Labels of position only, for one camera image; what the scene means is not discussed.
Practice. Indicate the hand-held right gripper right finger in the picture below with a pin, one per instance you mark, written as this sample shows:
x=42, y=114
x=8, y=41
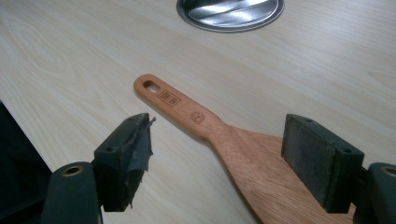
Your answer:
x=323, y=168

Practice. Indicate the round metal plate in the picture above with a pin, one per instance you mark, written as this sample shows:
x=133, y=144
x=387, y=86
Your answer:
x=230, y=12

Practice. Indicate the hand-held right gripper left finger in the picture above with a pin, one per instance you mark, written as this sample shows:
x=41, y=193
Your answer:
x=120, y=161

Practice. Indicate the wooden spatula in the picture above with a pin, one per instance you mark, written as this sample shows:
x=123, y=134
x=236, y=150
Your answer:
x=249, y=155

